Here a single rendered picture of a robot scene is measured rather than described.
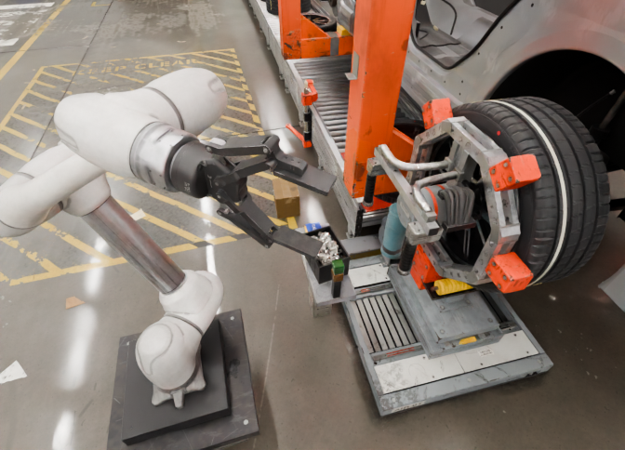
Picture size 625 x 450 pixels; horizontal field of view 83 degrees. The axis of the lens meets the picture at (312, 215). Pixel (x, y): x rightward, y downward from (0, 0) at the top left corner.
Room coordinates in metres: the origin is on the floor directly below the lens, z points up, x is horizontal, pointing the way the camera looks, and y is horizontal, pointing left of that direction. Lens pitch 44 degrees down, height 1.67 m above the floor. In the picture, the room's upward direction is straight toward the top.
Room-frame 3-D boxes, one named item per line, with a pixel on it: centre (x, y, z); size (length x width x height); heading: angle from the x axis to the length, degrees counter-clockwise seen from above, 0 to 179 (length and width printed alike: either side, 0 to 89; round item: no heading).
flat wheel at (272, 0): (5.94, 0.36, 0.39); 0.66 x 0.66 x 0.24
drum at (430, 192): (0.91, -0.42, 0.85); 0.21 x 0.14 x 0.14; 103
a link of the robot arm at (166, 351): (0.54, 0.49, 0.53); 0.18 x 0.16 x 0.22; 162
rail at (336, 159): (2.65, 0.00, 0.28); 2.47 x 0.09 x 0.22; 13
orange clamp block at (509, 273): (0.62, -0.56, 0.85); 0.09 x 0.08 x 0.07; 13
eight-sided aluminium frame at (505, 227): (0.93, -0.49, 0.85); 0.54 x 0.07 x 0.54; 13
